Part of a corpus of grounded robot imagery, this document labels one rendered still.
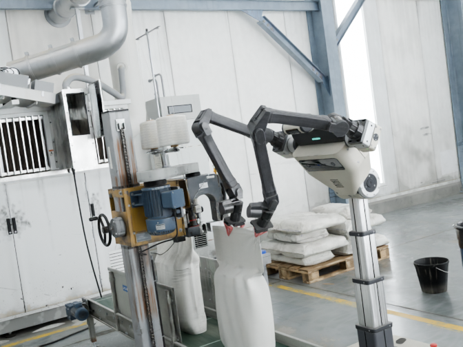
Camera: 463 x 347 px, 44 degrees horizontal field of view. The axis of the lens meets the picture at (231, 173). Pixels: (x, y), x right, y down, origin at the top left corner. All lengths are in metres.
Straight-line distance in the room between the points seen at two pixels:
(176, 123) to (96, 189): 3.00
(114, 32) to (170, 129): 2.72
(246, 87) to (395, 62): 3.15
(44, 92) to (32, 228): 1.28
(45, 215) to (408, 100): 6.89
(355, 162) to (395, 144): 7.42
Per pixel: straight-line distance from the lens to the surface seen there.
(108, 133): 3.19
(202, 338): 3.56
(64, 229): 5.84
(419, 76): 10.91
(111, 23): 5.65
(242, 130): 3.03
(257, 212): 2.71
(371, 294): 3.17
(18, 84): 5.52
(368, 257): 3.14
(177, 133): 3.02
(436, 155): 11.06
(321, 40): 9.19
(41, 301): 5.87
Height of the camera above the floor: 1.50
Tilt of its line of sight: 3 degrees down
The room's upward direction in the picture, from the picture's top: 8 degrees counter-clockwise
